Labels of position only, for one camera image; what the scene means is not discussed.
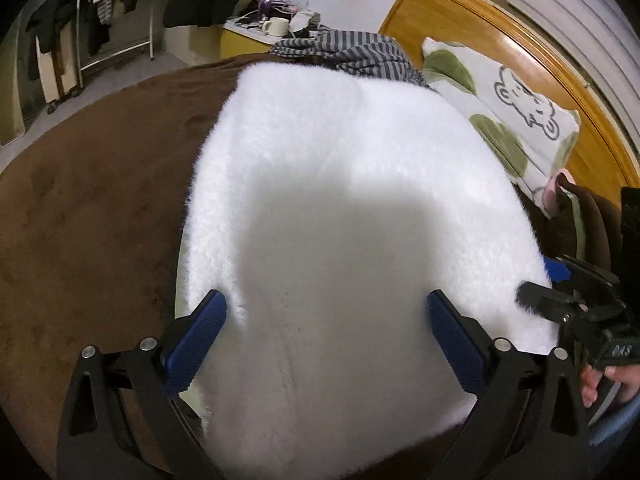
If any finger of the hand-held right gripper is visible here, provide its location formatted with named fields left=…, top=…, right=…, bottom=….
left=544, top=255, right=623, bottom=291
left=515, top=281, right=628, bottom=329

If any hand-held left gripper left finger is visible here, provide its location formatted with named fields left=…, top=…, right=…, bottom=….
left=57, top=290, right=228, bottom=480

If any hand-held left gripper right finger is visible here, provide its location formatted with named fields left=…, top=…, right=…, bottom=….
left=425, top=290, right=591, bottom=480

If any white fuzzy cardigan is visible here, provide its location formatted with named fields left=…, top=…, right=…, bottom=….
left=175, top=62, right=561, bottom=478

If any person's right forearm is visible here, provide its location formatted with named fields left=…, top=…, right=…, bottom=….
left=587, top=400, right=638, bottom=453

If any white clothes rack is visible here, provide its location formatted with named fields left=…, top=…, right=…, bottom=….
left=75, top=0, right=157, bottom=76

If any person's right hand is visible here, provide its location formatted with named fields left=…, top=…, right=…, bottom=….
left=580, top=364, right=640, bottom=408

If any pink cloth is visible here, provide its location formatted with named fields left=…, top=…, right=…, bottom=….
left=542, top=171, right=576, bottom=217

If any bear print pillow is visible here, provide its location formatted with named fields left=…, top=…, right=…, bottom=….
left=420, top=36, right=583, bottom=216

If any brown blanket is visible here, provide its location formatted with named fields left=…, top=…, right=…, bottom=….
left=0, top=52, right=623, bottom=480

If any wooden headboard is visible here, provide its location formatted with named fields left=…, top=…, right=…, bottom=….
left=377, top=0, right=640, bottom=196

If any white window blind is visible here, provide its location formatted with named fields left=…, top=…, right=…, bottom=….
left=460, top=0, right=640, bottom=141

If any grey striped cloth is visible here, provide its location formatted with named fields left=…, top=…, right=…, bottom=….
left=270, top=30, right=431, bottom=91

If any standing mirror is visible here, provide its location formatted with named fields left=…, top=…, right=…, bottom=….
left=0, top=20, right=26, bottom=148

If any beige low cabinet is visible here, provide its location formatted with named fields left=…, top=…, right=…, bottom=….
left=162, top=22, right=226, bottom=66

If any yellow nightstand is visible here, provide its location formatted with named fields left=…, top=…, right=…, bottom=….
left=220, top=17, right=321, bottom=61

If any black jacket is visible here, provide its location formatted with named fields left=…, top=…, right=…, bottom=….
left=25, top=0, right=111, bottom=81

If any tangle of cables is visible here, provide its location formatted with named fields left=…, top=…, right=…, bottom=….
left=237, top=0, right=313, bottom=26

